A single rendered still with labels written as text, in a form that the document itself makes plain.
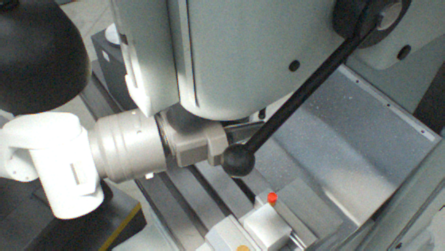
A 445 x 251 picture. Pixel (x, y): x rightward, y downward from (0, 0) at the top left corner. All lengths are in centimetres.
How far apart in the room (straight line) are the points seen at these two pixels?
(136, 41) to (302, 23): 14
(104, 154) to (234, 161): 20
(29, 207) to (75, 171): 83
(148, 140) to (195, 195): 38
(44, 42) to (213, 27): 12
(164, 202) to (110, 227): 60
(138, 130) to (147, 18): 18
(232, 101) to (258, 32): 8
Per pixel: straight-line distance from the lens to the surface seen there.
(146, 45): 34
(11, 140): 52
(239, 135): 50
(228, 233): 66
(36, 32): 25
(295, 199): 75
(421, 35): 47
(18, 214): 131
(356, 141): 88
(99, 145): 47
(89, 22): 295
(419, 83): 79
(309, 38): 34
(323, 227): 74
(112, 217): 142
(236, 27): 29
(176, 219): 80
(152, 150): 47
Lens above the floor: 164
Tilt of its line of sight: 51 degrees down
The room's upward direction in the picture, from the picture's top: straight up
